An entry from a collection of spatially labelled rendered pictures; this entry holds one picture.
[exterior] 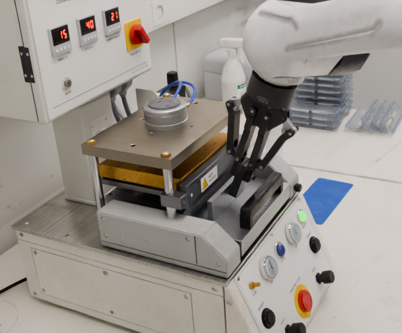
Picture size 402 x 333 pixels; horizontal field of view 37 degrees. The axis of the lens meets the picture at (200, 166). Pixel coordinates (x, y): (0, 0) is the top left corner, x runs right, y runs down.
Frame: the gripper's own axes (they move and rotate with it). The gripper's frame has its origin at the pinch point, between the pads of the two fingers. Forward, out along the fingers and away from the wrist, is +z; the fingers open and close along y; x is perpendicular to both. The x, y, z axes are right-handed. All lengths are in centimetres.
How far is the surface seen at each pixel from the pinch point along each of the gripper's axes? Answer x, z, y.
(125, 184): -10.2, 5.5, -16.8
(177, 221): -13.7, 4.0, -4.1
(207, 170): -4.3, -1.2, -4.8
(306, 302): -0.8, 17.4, 19.7
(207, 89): 91, 36, -46
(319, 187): 51, 26, 8
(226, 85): 80, 26, -36
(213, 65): 91, 26, -46
